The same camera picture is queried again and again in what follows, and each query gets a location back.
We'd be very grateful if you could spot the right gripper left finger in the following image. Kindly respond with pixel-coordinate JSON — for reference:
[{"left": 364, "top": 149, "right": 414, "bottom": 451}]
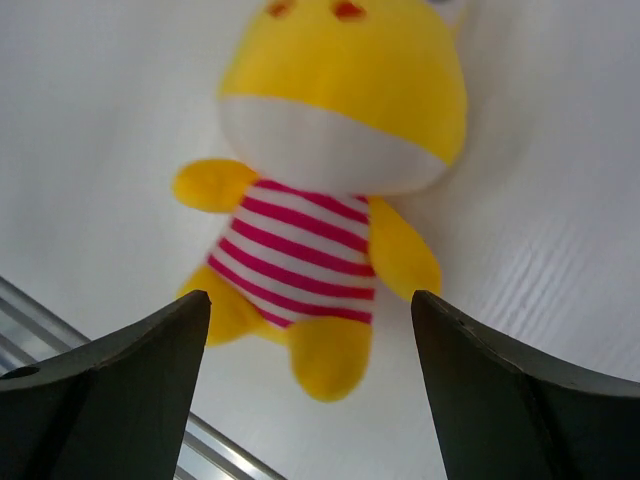
[{"left": 1, "top": 291, "right": 210, "bottom": 479}]

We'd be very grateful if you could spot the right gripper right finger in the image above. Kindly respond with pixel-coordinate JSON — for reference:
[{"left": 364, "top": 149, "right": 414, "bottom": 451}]
[{"left": 411, "top": 291, "right": 639, "bottom": 479}]

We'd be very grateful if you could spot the yellow plush toy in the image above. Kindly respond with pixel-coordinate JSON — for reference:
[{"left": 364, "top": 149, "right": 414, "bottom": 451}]
[{"left": 172, "top": 1, "right": 467, "bottom": 402}]

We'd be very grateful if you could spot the aluminium rail frame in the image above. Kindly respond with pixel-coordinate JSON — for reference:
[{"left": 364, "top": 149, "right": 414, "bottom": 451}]
[{"left": 1, "top": 282, "right": 277, "bottom": 479}]

